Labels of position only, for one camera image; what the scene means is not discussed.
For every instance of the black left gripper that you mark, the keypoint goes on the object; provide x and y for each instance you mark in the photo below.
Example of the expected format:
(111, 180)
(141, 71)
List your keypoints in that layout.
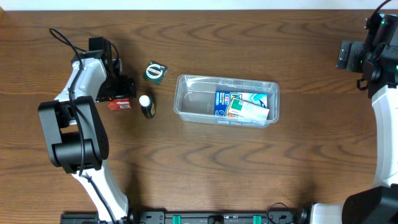
(126, 88)

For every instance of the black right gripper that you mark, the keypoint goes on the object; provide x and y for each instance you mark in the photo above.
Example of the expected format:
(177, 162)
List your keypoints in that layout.
(347, 56)

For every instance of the red orange packet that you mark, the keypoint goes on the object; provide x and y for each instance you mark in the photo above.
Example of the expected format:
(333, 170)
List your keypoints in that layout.
(120, 104)

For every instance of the blue Kool Fever box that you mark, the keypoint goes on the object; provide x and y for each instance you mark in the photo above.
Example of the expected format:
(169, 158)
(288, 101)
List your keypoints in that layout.
(224, 98)

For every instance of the white green medicine box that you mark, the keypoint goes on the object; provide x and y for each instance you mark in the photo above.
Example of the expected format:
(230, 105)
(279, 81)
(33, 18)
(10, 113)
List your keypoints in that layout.
(247, 110)

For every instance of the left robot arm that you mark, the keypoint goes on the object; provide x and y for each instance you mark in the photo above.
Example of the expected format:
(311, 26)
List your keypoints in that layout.
(74, 134)

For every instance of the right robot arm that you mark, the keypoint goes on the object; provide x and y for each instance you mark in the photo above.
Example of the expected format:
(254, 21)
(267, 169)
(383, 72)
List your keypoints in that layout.
(376, 60)

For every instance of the clear plastic container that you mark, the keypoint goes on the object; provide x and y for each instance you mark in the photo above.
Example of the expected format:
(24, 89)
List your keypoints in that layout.
(195, 99)

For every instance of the small black bottle white cap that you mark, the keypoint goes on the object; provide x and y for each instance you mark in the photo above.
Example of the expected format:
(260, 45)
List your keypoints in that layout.
(147, 106)

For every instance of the dark green round-logo packet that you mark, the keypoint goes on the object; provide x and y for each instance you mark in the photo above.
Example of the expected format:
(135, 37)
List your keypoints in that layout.
(155, 72)

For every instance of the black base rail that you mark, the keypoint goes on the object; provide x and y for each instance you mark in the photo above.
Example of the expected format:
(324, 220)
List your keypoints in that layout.
(279, 215)

